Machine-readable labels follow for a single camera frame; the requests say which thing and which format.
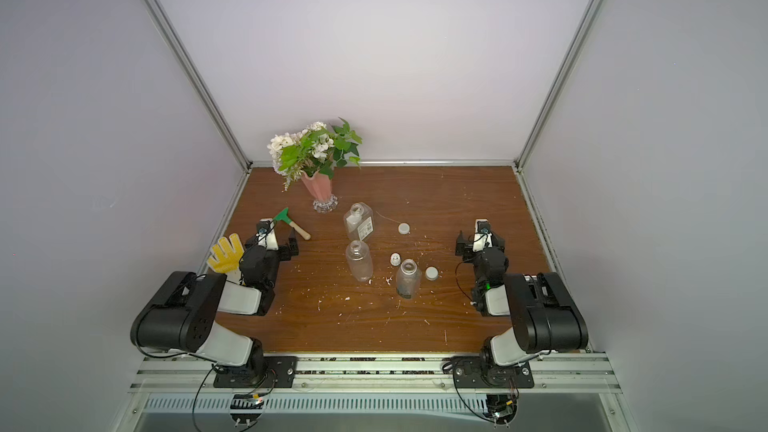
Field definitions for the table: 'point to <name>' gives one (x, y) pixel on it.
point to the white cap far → (403, 228)
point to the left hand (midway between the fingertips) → (279, 228)
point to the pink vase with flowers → (312, 154)
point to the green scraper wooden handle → (284, 216)
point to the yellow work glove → (226, 260)
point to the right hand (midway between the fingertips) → (482, 227)
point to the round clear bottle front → (408, 279)
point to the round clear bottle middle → (360, 260)
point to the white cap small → (395, 259)
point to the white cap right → (431, 273)
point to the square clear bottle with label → (359, 221)
